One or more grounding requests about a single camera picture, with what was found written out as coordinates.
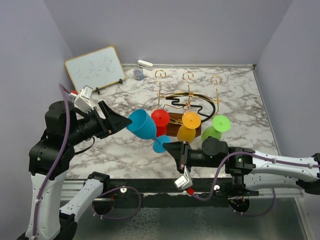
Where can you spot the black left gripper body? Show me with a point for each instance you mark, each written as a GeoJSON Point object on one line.
{"type": "Point", "coordinates": [100, 126]}

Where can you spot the orange wine glass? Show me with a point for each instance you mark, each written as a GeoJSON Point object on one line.
{"type": "Point", "coordinates": [187, 131]}

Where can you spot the brown wooden rack base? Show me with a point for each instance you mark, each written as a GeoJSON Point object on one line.
{"type": "Point", "coordinates": [174, 124]}

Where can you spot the red wine glass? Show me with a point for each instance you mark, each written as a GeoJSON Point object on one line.
{"type": "Point", "coordinates": [161, 119]}

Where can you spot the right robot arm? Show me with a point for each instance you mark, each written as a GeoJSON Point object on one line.
{"type": "Point", "coordinates": [250, 169]}

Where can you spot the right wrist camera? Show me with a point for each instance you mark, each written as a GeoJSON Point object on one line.
{"type": "Point", "coordinates": [184, 181]}

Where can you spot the green wine glass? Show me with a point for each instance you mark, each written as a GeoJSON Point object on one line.
{"type": "Point", "coordinates": [220, 124]}

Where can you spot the yellow framed whiteboard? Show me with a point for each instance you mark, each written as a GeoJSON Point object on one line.
{"type": "Point", "coordinates": [97, 69]}

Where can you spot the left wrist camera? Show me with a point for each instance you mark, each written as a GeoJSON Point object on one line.
{"type": "Point", "coordinates": [82, 99]}

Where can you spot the clear jar of clips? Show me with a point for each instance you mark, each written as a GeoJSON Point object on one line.
{"type": "Point", "coordinates": [138, 74]}

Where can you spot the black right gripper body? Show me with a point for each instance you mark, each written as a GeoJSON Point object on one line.
{"type": "Point", "coordinates": [190, 157]}

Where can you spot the black mounting rail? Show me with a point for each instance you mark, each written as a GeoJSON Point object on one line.
{"type": "Point", "coordinates": [159, 193]}

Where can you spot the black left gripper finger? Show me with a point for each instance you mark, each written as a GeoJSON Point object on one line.
{"type": "Point", "coordinates": [106, 110]}
{"type": "Point", "coordinates": [116, 123]}

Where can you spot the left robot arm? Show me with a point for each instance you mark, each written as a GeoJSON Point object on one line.
{"type": "Point", "coordinates": [49, 161]}

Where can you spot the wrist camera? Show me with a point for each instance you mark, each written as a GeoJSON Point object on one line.
{"type": "Point", "coordinates": [82, 99]}
{"type": "Point", "coordinates": [184, 181]}

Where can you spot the blue wine glass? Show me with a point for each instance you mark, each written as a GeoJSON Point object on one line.
{"type": "Point", "coordinates": [144, 127]}

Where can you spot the gold wire glass rack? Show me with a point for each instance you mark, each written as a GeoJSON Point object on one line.
{"type": "Point", "coordinates": [186, 100]}

